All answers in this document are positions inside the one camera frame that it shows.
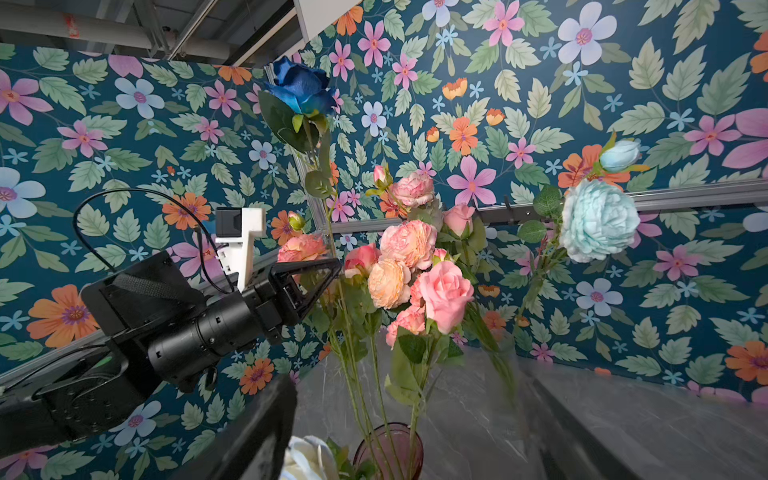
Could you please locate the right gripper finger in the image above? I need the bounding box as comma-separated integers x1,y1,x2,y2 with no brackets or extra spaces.
172,377,297,480

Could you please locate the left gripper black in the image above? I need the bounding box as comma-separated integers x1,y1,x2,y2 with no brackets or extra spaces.
251,259,342,342

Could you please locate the pink peony spray stem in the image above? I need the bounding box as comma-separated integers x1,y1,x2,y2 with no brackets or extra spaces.
271,211,328,263

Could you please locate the large white rose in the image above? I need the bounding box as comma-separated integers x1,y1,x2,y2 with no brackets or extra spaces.
279,436,340,480

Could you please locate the cream peony bunch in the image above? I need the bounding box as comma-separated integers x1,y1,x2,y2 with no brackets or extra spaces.
368,258,411,309

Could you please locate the purple ribbed glass vase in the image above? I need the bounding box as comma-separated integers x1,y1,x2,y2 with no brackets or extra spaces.
352,422,424,480

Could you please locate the pink carnation stem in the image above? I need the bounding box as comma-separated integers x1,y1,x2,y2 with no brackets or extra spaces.
385,274,429,479

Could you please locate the small pink rose stem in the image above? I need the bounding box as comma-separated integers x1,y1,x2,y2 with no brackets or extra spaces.
398,260,474,479

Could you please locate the blue rose stem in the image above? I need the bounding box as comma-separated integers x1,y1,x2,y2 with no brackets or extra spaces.
257,56,361,480

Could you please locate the white flower spray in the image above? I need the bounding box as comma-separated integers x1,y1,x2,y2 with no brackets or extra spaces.
515,134,649,322

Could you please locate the large pink peony bunch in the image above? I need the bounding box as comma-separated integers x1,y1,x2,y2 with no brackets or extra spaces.
367,165,488,272

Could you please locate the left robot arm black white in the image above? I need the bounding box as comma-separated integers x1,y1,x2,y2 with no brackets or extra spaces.
1,252,341,457

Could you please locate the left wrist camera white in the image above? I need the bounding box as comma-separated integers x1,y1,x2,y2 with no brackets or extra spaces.
214,207,266,292

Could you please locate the metal hook rail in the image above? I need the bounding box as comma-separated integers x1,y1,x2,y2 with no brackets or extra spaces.
478,197,541,225

